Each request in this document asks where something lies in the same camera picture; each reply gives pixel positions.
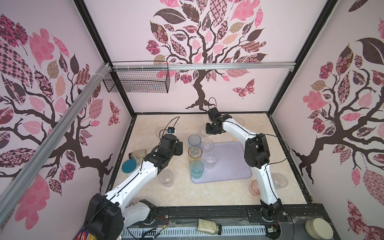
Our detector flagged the teal green plastic cup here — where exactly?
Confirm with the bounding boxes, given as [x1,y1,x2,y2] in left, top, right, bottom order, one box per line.
[190,161,205,179]

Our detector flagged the lavender plastic tray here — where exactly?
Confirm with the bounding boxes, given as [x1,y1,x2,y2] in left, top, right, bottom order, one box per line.
[191,142,252,184]

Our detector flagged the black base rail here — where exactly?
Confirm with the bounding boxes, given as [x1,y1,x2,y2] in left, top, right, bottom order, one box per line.
[89,203,331,227]

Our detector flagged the snack bag colourful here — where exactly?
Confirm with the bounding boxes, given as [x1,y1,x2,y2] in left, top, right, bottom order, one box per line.
[73,229,88,240]

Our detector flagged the grain filled bottle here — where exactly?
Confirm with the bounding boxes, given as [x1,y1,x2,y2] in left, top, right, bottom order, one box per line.
[197,219,222,236]

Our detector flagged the aluminium rail left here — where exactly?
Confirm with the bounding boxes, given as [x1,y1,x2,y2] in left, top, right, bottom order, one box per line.
[0,62,112,224]

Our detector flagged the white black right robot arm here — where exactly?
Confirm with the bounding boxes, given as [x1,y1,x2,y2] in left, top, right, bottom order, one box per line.
[206,108,283,222]

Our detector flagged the clear cup near right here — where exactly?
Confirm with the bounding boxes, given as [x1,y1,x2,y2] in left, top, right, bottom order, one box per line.
[272,174,289,189]

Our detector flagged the black wire basket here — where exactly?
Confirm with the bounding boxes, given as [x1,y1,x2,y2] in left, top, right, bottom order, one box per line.
[103,60,171,94]

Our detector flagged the aluminium rail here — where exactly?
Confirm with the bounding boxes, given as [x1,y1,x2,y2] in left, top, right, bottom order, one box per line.
[0,62,112,224]
[113,62,296,71]

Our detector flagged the yellow transparent plastic cup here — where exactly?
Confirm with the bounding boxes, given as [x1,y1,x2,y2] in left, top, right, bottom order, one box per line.
[188,146,203,163]

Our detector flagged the round white lid container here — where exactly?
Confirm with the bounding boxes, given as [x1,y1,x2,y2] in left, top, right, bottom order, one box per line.
[305,218,334,240]

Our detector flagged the pink transparent cup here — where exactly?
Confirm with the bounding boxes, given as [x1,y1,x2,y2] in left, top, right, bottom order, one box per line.
[249,180,261,196]

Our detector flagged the clear cup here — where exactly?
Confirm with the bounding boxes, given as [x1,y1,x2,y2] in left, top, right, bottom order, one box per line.
[272,174,289,189]
[158,170,174,188]

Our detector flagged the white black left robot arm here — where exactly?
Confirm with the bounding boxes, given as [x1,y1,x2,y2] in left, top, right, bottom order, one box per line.
[83,134,183,240]

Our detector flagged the blue grey tall cup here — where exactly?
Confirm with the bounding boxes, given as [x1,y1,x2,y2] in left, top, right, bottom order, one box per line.
[188,134,202,147]

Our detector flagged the white vented cable duct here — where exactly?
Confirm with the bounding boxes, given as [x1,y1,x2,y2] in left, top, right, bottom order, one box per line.
[121,226,266,240]

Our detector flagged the teal lidded jar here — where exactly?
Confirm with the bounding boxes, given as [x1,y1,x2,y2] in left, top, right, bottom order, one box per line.
[121,149,147,175]

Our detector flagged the aluminium rail back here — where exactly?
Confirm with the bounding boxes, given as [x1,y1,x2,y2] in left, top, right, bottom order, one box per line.
[113,62,296,71]

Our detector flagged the clear cup near left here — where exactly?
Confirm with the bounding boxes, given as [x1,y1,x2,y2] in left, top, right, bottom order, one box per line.
[158,170,174,188]

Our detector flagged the clear glass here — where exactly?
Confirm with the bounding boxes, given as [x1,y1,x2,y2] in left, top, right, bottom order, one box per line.
[201,139,215,153]
[200,125,209,138]
[204,153,218,170]
[155,127,167,139]
[235,118,245,126]

